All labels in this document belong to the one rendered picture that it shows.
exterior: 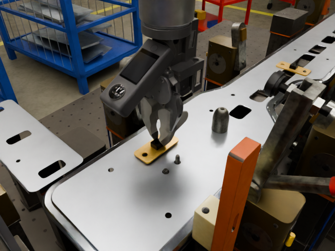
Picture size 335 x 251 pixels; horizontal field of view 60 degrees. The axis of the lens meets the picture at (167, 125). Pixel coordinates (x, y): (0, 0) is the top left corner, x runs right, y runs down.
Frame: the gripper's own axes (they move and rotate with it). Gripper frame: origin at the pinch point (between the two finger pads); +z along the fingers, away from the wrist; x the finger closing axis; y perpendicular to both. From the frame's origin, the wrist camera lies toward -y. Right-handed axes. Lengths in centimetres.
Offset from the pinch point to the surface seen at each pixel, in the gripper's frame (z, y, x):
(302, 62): 2, 54, -5
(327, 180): -9.3, -0.3, -26.1
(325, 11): 0, 104, 6
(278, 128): -14.4, -2.3, -20.1
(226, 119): -1.1, 11.9, -6.4
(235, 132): 2.0, 13.5, -7.9
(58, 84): 100, 78, 204
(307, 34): 1, 73, 2
